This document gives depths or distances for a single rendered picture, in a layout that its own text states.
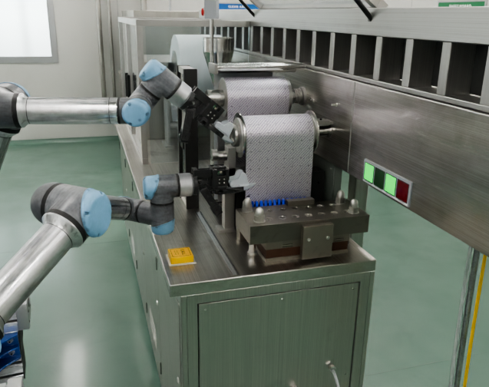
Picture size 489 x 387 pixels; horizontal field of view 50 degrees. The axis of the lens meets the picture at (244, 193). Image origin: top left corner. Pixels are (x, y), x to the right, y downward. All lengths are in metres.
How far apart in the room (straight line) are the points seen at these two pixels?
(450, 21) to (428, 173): 0.36
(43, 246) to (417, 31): 1.04
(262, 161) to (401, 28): 0.59
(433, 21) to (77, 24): 6.07
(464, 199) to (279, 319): 0.71
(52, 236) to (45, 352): 1.69
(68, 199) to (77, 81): 5.88
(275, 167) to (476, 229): 0.74
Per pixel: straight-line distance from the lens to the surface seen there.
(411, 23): 1.48
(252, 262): 1.65
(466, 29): 1.31
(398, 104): 1.50
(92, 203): 1.32
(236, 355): 1.71
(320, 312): 1.74
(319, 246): 1.67
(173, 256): 1.64
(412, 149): 1.45
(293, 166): 1.78
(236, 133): 1.72
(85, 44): 7.16
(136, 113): 1.50
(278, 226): 1.61
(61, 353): 2.92
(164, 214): 1.68
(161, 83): 1.63
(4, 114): 1.58
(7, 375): 1.93
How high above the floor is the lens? 1.63
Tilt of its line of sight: 19 degrees down
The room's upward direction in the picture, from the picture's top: 1 degrees clockwise
